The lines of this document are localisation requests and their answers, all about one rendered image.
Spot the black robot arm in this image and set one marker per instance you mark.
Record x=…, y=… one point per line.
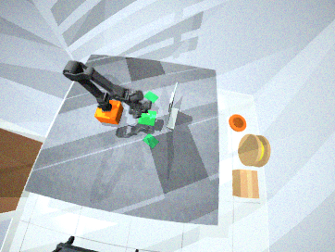
x=74, y=71

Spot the grey panel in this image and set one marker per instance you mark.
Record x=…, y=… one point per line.
x=172, y=112

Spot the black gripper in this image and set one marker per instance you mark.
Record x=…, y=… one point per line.
x=145, y=106

